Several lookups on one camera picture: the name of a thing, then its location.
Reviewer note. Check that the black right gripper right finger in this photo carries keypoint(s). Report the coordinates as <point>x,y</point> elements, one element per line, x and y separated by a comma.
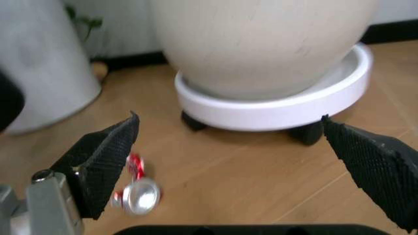
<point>375,161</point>

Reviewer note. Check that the white wheeled plant saucer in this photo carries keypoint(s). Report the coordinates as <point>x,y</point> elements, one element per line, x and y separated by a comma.
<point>277,107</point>

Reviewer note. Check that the large cream round planter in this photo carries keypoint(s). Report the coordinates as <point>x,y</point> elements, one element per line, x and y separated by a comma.
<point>261,46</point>

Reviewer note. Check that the green plant sprig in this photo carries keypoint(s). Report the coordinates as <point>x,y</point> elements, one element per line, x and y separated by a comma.
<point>86,23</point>

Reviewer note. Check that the black rounded object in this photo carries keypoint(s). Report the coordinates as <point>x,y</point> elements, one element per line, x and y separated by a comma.
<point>8,98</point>

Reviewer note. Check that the grey cylindrical trash bin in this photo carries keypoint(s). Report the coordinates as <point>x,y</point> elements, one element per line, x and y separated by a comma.
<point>42,66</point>

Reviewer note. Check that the crushed red soda can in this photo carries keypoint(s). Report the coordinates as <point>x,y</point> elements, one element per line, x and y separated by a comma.
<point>138,188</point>

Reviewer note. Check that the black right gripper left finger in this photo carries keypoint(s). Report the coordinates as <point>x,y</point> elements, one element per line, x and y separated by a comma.
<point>98,156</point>

